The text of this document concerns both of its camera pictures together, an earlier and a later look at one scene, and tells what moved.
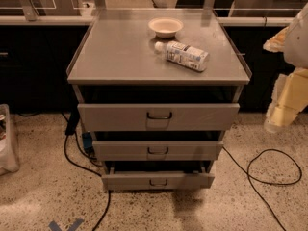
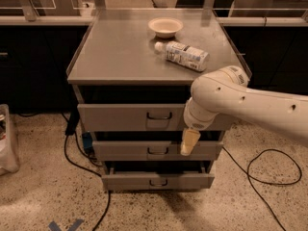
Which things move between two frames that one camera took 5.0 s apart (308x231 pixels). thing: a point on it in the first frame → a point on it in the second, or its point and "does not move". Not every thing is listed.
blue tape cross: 54,226 does not move
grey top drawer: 158,116 does not move
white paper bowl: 166,27 does not move
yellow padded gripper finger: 290,98 → 196,117
